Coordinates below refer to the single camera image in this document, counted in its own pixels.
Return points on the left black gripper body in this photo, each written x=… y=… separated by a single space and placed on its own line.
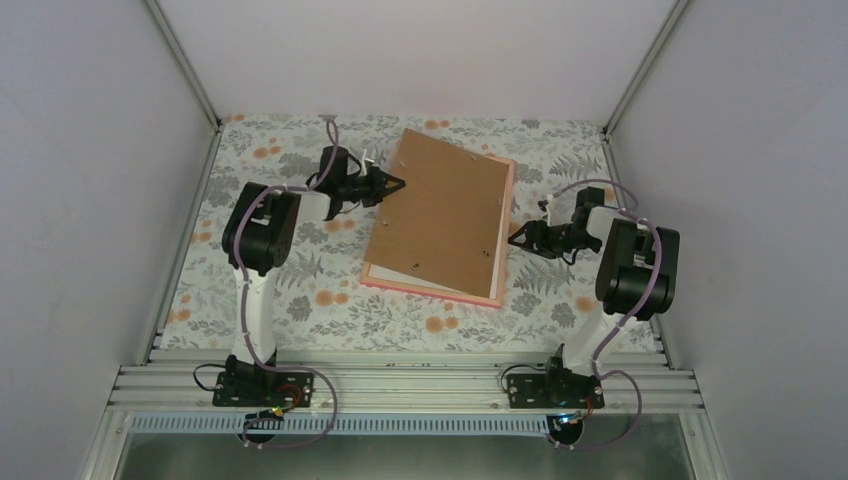
x=369 y=193

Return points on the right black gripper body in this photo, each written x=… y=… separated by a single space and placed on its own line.
x=553 y=245

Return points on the cream white mat board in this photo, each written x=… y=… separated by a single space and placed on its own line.
x=495 y=283

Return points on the brown cardboard backing board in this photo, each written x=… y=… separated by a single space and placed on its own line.
x=437 y=212

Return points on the orange pink wooden frame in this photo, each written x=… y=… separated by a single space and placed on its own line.
x=464 y=291

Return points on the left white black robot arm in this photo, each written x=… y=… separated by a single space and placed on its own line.
x=257 y=240

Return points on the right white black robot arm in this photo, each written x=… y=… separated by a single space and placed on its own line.
x=635 y=281

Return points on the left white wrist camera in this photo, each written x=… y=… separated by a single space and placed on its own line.
x=366 y=164

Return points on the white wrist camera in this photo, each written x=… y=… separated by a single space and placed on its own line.
x=366 y=164
x=547 y=206

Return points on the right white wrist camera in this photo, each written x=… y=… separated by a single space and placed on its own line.
x=547 y=206

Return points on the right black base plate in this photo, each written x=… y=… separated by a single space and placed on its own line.
x=566 y=390

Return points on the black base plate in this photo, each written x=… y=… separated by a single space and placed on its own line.
x=566 y=390
x=264 y=390

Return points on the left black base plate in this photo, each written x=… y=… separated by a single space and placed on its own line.
x=264 y=390

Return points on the aluminium rail base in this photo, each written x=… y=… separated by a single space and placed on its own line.
x=394 y=392

